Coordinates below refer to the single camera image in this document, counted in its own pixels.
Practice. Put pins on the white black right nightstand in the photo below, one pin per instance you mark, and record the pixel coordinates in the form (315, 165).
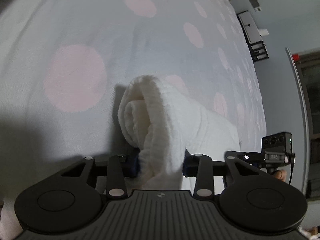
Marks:
(256, 45)

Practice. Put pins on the wall switch panel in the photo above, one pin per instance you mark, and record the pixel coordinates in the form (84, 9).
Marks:
(255, 4)

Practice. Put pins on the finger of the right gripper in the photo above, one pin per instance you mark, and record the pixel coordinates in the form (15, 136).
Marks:
(255, 159)

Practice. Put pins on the dark framed window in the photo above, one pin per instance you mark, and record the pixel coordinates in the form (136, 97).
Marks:
(308, 70)

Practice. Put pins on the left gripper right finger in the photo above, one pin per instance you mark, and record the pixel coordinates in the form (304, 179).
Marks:
(247, 197)

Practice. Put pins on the white muslin garment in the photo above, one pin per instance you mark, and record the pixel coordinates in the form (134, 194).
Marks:
(157, 118)

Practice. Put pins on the red cup on sill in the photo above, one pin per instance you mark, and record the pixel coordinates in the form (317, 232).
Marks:
(295, 57)

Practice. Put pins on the window sill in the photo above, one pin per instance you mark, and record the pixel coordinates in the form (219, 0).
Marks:
(304, 141)

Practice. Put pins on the white cup on nightstand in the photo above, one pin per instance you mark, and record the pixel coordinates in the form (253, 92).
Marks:
(263, 32)

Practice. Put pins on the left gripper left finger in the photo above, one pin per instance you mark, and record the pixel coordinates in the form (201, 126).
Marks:
(75, 196)

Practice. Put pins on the polka dot bed sheet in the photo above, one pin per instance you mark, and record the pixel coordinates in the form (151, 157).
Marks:
(65, 65)

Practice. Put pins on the person right hand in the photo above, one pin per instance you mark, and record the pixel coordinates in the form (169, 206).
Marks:
(280, 174)

